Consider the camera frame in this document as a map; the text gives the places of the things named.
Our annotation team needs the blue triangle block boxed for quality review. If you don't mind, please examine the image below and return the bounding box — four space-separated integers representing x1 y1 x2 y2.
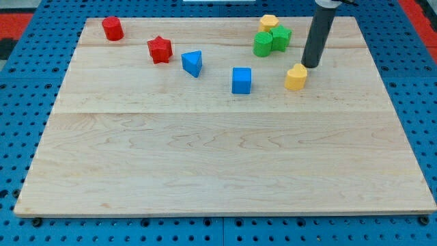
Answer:
181 51 203 78

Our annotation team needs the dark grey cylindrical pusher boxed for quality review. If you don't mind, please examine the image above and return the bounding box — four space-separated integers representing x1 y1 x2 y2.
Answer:
301 0 339 68

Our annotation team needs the red cylinder block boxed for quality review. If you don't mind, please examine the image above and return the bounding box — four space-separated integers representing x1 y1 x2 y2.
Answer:
102 16 124 41

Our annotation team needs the green star block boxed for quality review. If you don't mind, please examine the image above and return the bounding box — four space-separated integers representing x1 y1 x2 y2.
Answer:
270 25 292 52

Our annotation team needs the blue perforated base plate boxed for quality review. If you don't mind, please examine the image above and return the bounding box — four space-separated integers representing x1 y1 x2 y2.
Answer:
1 0 436 245

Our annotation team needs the wooden board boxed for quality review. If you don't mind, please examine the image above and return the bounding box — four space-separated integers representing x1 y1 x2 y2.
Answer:
14 17 436 218

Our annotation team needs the red star block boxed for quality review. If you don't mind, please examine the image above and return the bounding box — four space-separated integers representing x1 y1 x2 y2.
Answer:
147 36 173 64

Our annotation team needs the blue cube block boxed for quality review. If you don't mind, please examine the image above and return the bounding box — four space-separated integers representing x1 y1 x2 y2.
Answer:
231 67 252 94

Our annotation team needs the green cylinder block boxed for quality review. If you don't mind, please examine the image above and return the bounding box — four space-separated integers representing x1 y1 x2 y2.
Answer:
253 31 273 57

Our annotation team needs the yellow heart block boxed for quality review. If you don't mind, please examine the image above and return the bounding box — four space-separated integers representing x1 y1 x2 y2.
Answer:
284 64 307 91

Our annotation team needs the yellow hexagon block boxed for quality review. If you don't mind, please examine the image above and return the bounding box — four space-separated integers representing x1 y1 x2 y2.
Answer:
258 14 279 32

